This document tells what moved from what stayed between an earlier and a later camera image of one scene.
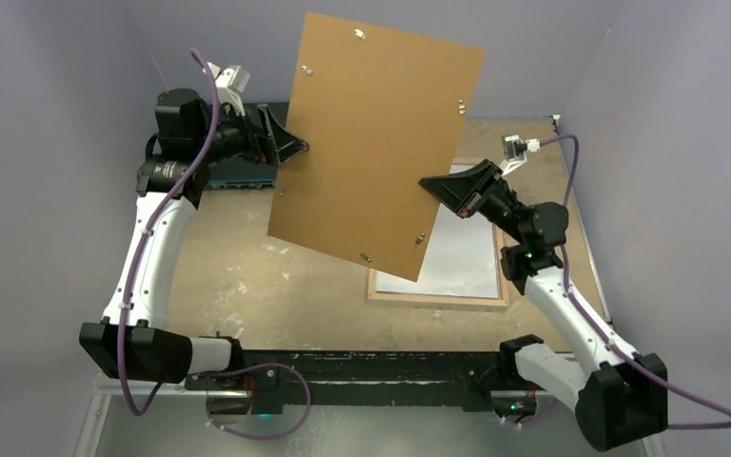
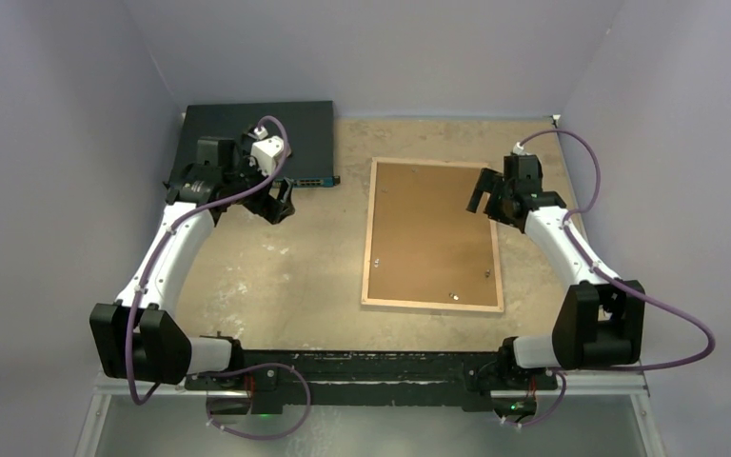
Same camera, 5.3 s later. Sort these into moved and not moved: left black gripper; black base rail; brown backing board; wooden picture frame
Moved: brown backing board; left black gripper
Not moved: wooden picture frame; black base rail
